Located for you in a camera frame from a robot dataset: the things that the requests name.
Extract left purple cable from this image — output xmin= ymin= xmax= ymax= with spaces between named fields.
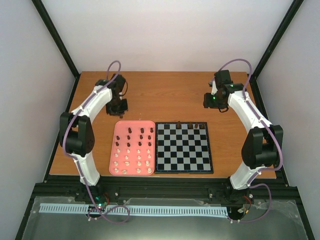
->
xmin=61 ymin=60 xmax=131 ymax=224

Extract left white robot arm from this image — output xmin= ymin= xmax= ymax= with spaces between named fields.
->
xmin=59 ymin=74 xmax=128 ymax=202

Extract pink plastic tray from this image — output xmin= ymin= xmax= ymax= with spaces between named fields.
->
xmin=109 ymin=120 xmax=156 ymax=177

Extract right black frame post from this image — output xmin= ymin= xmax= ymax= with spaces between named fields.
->
xmin=250 ymin=0 xmax=304 ymax=82

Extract black and white chessboard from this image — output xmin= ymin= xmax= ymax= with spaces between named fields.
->
xmin=155 ymin=122 xmax=214 ymax=174

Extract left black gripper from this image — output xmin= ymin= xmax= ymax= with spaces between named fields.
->
xmin=107 ymin=97 xmax=130 ymax=117

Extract black aluminium base frame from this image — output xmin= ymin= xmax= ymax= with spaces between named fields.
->
xmin=16 ymin=71 xmax=314 ymax=240

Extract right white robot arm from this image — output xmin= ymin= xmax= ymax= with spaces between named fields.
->
xmin=203 ymin=70 xmax=284 ymax=203

